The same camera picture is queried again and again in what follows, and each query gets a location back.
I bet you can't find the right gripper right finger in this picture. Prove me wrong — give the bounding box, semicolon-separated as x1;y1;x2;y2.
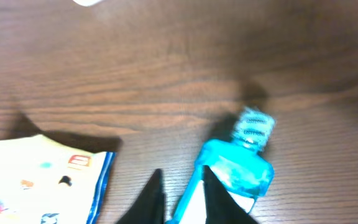
203;166;257;224

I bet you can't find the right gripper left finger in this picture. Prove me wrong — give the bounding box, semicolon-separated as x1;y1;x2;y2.
116;169;165;224

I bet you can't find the teal mouthwash bottle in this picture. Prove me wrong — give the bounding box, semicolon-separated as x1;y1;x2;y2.
168;107;275;224

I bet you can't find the yellow snack bag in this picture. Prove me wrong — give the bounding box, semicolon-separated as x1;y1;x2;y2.
0;134;116;224

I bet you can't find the white barcode scanner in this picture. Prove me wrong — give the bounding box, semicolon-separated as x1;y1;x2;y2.
73;0;103;7

